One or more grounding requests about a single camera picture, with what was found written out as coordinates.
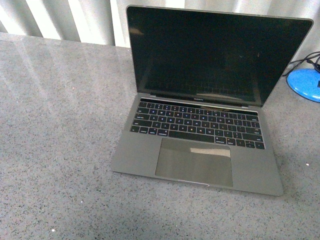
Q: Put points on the white curtain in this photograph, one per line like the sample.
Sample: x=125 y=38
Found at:
x=104 y=22

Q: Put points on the blue lamp base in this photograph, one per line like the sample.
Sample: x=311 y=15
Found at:
x=306 y=83

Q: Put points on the grey laptop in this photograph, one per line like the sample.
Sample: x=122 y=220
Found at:
x=202 y=79

